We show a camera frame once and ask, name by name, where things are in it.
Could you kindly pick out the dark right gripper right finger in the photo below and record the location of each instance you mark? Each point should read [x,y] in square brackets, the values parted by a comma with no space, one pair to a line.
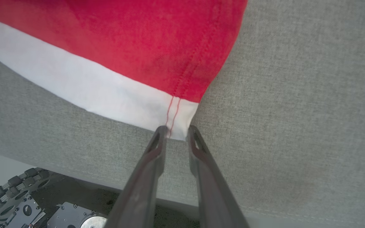
[214,196]

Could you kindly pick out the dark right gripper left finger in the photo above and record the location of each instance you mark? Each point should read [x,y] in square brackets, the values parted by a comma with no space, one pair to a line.
[141,190]

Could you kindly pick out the red Bulls shorts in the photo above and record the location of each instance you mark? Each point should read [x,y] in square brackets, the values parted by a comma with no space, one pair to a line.
[138,38]

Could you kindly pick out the robot wheeled base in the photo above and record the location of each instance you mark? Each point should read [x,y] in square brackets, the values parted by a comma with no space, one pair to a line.
[71,215]

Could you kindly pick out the grey fabric sofa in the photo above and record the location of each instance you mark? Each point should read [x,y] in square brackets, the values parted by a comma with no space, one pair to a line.
[296,110]

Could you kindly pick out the grey roller wheel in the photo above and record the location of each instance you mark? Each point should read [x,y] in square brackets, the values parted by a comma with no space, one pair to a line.
[8,196]

